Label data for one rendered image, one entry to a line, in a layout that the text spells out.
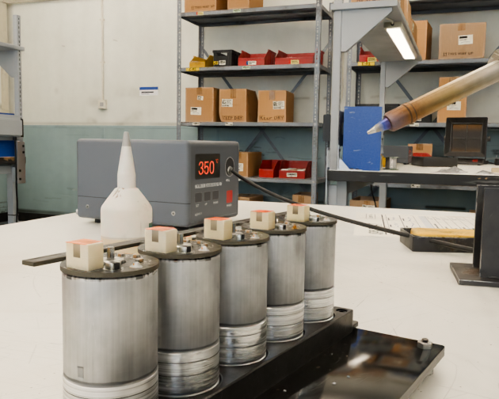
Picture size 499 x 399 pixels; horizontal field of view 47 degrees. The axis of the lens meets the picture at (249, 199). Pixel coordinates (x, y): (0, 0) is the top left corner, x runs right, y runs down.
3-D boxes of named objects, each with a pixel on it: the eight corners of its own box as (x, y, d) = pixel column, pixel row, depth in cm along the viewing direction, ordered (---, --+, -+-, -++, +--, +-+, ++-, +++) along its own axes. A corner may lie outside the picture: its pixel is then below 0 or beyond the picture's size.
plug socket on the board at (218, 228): (236, 237, 19) (237, 218, 19) (222, 241, 18) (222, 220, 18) (217, 235, 19) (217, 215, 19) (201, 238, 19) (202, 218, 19)
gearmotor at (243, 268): (278, 373, 20) (281, 231, 20) (240, 398, 18) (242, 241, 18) (222, 359, 22) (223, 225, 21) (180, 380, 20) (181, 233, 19)
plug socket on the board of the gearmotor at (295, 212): (312, 220, 24) (312, 204, 24) (302, 222, 23) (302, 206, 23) (295, 218, 24) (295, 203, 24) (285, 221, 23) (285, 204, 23)
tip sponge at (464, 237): (476, 243, 56) (477, 227, 56) (497, 253, 51) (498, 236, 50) (399, 241, 56) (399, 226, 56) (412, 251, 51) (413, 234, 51)
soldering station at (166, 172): (240, 221, 69) (241, 141, 68) (188, 233, 59) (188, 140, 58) (138, 212, 76) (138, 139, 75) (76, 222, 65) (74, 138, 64)
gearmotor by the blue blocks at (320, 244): (341, 331, 25) (345, 215, 25) (317, 347, 23) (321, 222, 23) (292, 321, 26) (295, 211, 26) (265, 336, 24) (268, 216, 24)
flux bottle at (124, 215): (161, 276, 40) (161, 132, 39) (136, 287, 37) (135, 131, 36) (118, 272, 41) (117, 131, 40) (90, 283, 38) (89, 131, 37)
